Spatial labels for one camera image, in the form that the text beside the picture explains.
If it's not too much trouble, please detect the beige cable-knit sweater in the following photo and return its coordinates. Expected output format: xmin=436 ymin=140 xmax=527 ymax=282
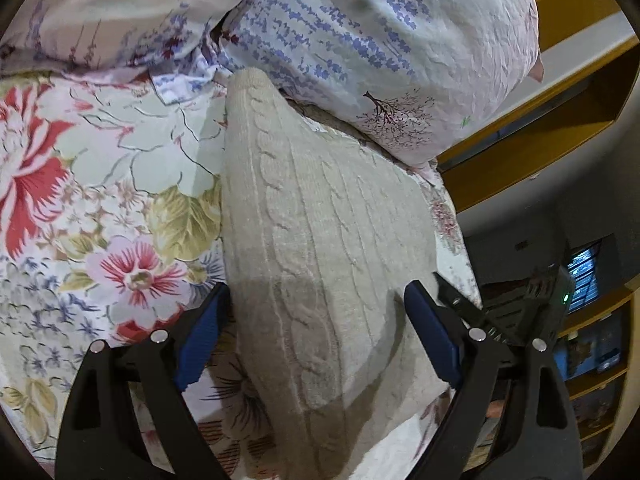
xmin=222 ymin=68 xmax=446 ymax=479

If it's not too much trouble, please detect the person's hand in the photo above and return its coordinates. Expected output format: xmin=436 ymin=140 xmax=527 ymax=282
xmin=486 ymin=400 xmax=504 ymax=418

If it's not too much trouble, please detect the wooden bookshelf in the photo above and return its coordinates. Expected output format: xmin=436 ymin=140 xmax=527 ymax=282
xmin=554 ymin=235 xmax=639 ymax=476

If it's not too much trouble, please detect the floral bed sheet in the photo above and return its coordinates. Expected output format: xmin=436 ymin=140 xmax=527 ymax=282
xmin=1 ymin=74 xmax=480 ymax=479

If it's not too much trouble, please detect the wooden bed headboard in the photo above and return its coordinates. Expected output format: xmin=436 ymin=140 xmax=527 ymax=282
xmin=438 ymin=0 xmax=639 ymax=211

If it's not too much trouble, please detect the white lavender-print pillow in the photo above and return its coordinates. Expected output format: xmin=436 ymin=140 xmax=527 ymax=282
xmin=219 ymin=0 xmax=540 ymax=167

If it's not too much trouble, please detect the pink floral pillow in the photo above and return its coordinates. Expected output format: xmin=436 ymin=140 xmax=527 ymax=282
xmin=1 ymin=0 xmax=241 ymax=74

